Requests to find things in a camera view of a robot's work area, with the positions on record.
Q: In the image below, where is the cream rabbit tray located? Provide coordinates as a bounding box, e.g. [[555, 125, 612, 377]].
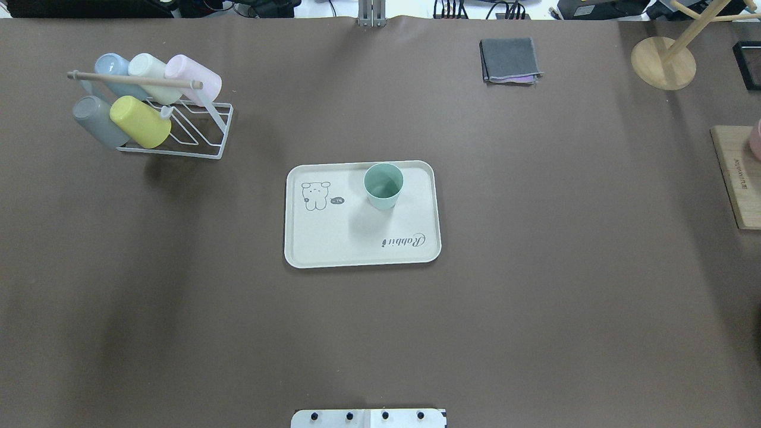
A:
[[284, 160, 442, 269]]

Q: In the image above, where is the green cup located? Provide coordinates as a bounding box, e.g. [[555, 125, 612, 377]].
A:
[[363, 162, 404, 210]]

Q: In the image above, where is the yellow cup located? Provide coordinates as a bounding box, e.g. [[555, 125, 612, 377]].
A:
[[109, 96, 172, 149]]

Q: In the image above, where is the pink cup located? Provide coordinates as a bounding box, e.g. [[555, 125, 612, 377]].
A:
[[164, 54, 222, 102]]

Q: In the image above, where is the white cream cup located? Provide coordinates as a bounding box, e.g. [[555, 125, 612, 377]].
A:
[[128, 52, 183, 105]]

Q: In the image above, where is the grey cup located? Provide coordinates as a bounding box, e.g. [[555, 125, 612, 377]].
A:
[[73, 95, 130, 149]]

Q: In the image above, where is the light blue cup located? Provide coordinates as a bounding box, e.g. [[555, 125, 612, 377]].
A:
[[93, 52, 149, 101]]

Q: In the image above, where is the folded grey cloth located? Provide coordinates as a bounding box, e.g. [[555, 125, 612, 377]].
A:
[[479, 37, 542, 85]]

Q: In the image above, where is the wooden stand with round base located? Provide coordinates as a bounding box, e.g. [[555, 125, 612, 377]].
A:
[[630, 1, 760, 90]]

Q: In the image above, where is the bamboo cutting board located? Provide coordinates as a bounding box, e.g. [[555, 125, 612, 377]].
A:
[[710, 125, 760, 230]]

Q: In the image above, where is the pink bottom bowl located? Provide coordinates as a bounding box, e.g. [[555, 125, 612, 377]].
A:
[[749, 119, 761, 162]]

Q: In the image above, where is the white wire cup rack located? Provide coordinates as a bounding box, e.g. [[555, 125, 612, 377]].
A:
[[83, 77, 234, 161]]

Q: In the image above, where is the grey metal bracket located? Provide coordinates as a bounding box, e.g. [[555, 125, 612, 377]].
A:
[[357, 0, 388, 28]]

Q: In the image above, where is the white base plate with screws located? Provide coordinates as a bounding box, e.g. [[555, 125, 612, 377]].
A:
[[290, 407, 448, 427]]

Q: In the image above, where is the wooden rack handle rod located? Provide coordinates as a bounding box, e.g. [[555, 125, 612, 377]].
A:
[[66, 70, 203, 90]]

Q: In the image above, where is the black frame box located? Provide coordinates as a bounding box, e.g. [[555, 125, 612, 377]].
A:
[[732, 41, 760, 90]]

